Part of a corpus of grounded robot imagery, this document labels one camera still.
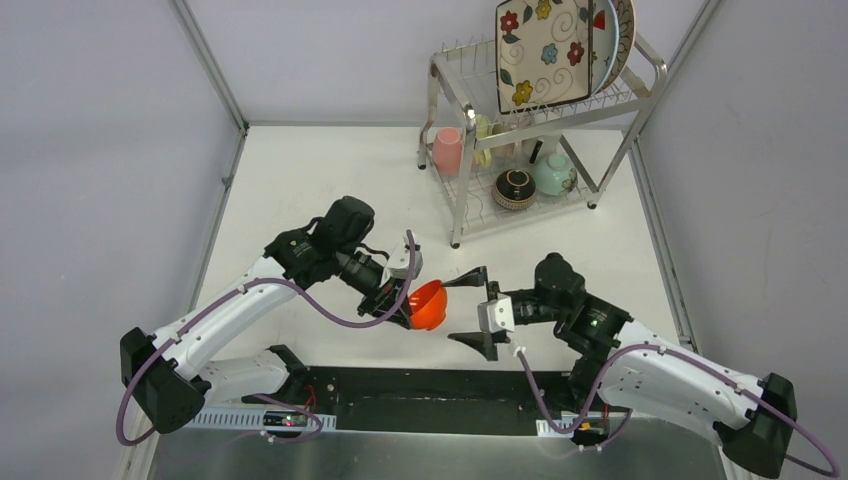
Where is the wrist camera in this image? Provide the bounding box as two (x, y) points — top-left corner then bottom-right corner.
(381, 242), (423, 282)
(477, 294), (515, 334)

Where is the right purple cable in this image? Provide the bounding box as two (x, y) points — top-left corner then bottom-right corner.
(513, 343), (839, 478)

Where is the white cable duct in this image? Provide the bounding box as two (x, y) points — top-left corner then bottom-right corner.
(185, 405), (318, 433)
(535, 417), (574, 438)

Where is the watermelon pattern round plate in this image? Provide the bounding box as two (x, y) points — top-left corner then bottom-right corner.
(589, 0), (619, 94)

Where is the purple cable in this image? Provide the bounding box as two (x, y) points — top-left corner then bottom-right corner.
(115, 229), (419, 448)
(513, 343), (839, 478)

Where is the steel two-tier dish rack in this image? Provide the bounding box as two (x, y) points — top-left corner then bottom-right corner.
(417, 35), (669, 249)

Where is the pink cup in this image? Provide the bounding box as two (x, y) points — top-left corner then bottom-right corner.
(432, 127), (463, 175)

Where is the orange plastic bowl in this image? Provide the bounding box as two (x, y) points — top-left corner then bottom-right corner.
(408, 280), (448, 331)

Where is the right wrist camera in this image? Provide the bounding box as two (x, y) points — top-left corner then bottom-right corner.
(477, 294), (515, 334)

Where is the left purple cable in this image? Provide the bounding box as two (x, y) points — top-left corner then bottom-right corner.
(115, 229), (419, 448)

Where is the pale yellow mug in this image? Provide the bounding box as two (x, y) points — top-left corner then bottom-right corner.
(473, 114), (493, 168)

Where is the right white cable duct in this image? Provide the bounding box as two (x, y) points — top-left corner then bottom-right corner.
(535, 417), (574, 438)

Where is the mint green bowl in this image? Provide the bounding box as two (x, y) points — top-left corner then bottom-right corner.
(531, 153), (578, 196)

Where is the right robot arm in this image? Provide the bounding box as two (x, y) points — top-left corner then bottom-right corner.
(446, 252), (797, 479)

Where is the left white cable duct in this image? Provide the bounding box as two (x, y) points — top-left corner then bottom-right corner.
(185, 405), (318, 433)

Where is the square floral plate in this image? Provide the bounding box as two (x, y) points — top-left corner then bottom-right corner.
(495, 0), (593, 115)

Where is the white ribbed mug black handle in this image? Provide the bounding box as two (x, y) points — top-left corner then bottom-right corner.
(522, 137), (545, 165)

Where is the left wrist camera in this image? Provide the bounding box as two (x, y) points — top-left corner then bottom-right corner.
(381, 242), (423, 282)

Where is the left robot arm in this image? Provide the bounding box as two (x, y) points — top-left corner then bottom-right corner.
(116, 196), (423, 446)

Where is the brown rim petal pattern plate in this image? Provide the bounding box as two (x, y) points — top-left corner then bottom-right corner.
(601, 0), (636, 90)

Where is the dark patterned cream bowl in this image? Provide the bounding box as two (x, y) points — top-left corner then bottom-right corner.
(491, 168), (537, 211)

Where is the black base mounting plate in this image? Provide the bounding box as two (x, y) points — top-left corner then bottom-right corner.
(241, 360), (617, 439)

